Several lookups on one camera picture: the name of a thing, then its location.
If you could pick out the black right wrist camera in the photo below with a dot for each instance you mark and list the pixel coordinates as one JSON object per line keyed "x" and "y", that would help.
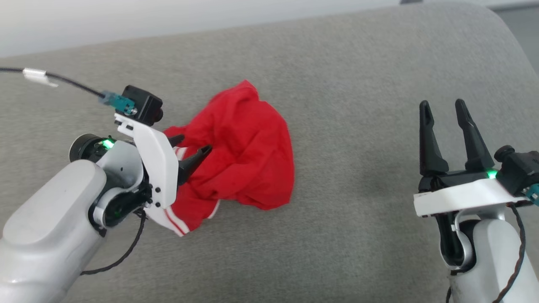
{"x": 520, "y": 168}

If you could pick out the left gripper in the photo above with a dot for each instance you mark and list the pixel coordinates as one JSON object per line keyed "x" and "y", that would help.
{"x": 158, "y": 168}

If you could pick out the grey fabric sofa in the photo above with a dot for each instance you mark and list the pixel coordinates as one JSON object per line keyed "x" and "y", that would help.
{"x": 337, "y": 210}

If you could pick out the red white baseball shirt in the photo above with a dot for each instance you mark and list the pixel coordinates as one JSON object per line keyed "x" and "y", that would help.
{"x": 248, "y": 143}

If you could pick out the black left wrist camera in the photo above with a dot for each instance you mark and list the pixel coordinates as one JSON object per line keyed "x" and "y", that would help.
{"x": 143, "y": 104}

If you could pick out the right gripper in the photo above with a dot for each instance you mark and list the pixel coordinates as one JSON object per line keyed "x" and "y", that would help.
{"x": 463, "y": 193}

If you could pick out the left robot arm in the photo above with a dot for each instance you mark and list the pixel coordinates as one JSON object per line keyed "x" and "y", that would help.
{"x": 50, "y": 219}

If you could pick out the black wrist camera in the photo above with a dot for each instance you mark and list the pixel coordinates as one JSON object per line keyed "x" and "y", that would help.
{"x": 520, "y": 168}
{"x": 143, "y": 104}

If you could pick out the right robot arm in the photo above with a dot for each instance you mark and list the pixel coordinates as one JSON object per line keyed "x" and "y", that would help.
{"x": 488, "y": 261}

